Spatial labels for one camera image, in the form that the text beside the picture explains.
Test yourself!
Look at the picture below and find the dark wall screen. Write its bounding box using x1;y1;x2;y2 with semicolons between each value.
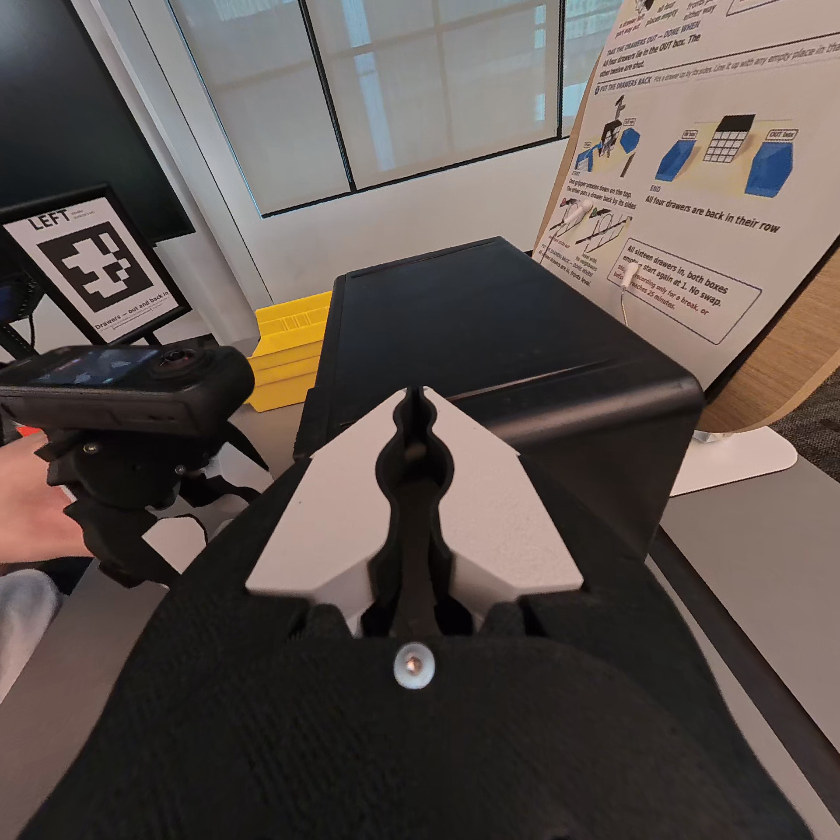
0;0;196;244

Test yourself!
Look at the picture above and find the instruction poster on wooden board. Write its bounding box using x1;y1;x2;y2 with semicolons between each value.
530;0;840;435

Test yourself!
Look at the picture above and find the white plug with cable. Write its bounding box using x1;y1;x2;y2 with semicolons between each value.
617;261;643;327

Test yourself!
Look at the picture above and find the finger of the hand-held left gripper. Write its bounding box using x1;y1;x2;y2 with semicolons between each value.
140;508;232;574
210;449;275;503

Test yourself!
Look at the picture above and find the person's left hand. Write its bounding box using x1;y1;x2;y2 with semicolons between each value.
0;430;96;563

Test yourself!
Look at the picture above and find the black drawer cabinet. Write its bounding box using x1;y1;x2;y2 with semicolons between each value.
293;236;706;559

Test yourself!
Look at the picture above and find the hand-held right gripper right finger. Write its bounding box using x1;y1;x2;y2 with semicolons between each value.
420;387;585;636

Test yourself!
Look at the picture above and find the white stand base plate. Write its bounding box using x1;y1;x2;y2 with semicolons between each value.
669;425;798;497

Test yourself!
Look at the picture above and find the person's white clothing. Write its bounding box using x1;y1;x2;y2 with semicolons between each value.
0;567;67;703

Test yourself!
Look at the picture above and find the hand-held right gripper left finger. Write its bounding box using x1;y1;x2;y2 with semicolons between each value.
244;386;413;637

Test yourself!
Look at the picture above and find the framed marker tag sign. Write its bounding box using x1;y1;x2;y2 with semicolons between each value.
0;184;193;347

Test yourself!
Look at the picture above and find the yellow plastic bin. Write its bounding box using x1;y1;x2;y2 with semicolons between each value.
248;290;333;413

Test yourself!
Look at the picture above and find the frosted window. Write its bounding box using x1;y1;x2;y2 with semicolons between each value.
164;0;624;219

